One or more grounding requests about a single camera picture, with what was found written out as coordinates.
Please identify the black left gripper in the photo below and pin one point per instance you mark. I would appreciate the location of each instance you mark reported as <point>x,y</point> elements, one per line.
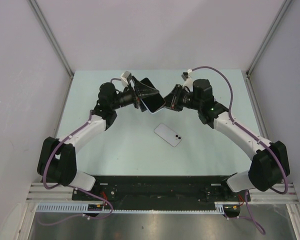
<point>141,90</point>

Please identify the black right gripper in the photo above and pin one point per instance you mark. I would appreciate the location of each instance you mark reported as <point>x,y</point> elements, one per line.
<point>172,101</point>

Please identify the light blue phone case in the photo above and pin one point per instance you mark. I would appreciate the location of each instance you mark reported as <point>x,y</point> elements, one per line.
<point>154,103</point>

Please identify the lilac smartphone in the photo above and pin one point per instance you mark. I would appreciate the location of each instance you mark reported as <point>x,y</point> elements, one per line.
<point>168,135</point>

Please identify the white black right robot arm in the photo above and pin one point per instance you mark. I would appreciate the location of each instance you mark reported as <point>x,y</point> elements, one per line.
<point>269,160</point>

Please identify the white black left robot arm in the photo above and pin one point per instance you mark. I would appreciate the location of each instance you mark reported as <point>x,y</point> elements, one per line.
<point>58,158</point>

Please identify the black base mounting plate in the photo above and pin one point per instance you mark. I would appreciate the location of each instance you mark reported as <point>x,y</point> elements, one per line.
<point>211,188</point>

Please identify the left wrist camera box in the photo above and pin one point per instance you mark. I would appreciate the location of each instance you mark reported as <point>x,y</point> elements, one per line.
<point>126,77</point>

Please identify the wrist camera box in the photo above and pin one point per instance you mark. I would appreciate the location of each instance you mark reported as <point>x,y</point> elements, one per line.
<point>126,77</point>
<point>186,76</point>

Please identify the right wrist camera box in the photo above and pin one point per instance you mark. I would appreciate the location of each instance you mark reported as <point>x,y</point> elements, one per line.
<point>186,76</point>

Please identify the left aluminium corner post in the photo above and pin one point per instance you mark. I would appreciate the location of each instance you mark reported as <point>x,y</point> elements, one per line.
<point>40,16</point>

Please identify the aluminium corner post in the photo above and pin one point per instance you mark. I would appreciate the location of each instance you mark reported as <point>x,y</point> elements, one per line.
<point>40,16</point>
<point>284,8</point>

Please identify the white slotted cable duct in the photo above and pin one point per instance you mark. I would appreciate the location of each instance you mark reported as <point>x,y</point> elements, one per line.
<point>94,208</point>

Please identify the aluminium front rail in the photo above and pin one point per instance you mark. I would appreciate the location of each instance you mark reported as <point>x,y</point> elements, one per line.
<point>38,193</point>

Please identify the right aluminium corner post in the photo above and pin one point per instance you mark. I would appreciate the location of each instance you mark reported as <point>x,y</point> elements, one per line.
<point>284,8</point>

